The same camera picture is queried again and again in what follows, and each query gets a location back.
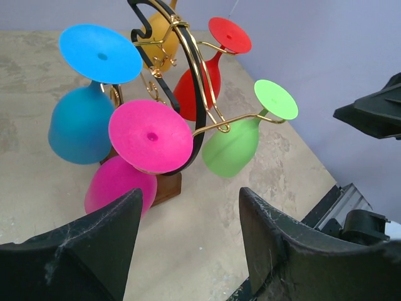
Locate gold black wine glass rack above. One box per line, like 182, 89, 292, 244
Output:
99, 0, 286, 208

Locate green wine glass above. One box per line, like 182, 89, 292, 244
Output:
202, 79, 298, 178

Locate blue wine glass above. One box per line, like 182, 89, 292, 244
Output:
48, 24, 142, 165

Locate red wine glass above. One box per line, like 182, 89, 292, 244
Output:
172, 16, 253, 122

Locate yellow wine glass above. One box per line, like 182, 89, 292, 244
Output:
142, 12, 179, 73

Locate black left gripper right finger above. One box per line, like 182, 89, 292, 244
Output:
239, 187, 400, 300

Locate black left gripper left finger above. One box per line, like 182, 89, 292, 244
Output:
1, 189, 143, 300

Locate aluminium table frame rail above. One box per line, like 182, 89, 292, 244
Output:
302, 184, 390, 246

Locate pink wine glass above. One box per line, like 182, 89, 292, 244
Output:
84, 100, 193, 214

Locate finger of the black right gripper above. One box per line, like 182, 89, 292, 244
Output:
333, 73, 400, 140

